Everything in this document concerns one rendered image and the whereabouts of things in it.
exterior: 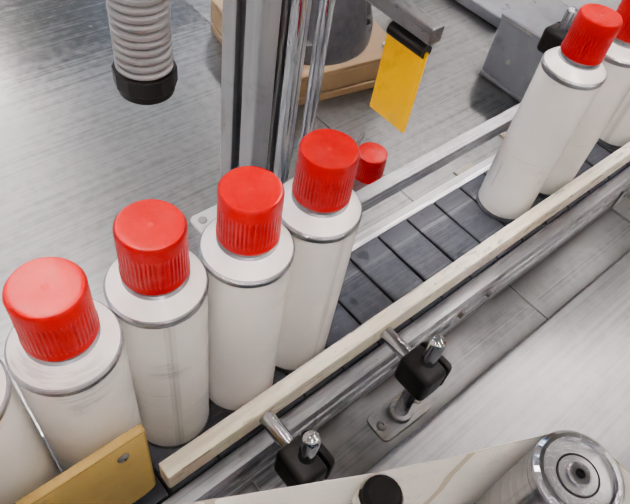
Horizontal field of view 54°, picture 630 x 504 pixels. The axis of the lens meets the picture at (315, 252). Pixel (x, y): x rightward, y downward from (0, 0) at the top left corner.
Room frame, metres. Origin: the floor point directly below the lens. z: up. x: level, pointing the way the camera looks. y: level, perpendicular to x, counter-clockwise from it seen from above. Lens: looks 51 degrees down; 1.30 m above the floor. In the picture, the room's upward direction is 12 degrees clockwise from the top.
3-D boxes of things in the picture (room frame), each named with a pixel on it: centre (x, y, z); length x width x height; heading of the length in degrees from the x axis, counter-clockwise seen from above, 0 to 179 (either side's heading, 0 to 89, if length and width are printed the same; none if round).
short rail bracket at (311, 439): (0.16, -0.01, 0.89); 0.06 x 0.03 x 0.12; 49
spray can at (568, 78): (0.46, -0.17, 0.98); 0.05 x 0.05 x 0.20
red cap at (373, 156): (0.51, -0.04, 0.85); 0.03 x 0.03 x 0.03
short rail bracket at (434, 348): (0.24, -0.10, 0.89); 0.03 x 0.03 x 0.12; 49
